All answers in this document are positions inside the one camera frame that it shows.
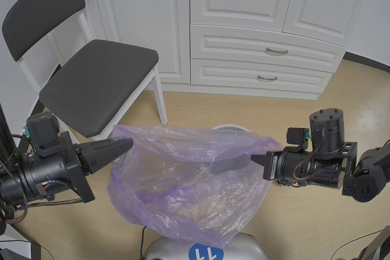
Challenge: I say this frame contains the white chair dark grey cushions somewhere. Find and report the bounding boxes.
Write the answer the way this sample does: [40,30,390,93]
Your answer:
[1,0,169,146]

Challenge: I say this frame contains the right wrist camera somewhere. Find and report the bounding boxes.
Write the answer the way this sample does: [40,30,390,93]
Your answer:
[283,127,311,153]

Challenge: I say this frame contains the crumpled dark grey paper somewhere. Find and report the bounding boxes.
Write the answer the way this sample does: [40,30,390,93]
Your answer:
[276,180,304,189]

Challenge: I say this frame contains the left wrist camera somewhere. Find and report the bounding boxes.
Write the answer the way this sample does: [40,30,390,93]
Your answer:
[24,112,66,158]

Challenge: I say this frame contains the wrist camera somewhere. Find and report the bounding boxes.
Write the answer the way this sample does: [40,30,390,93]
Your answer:
[24,112,66,158]
[283,127,311,153]

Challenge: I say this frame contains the white trash bin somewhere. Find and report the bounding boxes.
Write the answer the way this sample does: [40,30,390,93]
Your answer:
[210,123,255,134]

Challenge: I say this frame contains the black cable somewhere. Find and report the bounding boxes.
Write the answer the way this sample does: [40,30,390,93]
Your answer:
[333,230,383,260]
[140,225,150,260]

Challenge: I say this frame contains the purple plastic bag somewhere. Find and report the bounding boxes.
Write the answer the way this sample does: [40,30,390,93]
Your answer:
[107,124,283,249]

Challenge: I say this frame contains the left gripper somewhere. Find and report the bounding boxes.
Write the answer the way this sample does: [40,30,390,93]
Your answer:
[19,131,134,204]

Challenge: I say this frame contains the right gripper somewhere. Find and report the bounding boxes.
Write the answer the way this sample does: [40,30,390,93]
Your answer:
[210,150,316,182]

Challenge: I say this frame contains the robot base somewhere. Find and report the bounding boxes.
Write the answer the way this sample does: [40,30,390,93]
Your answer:
[143,233,272,260]

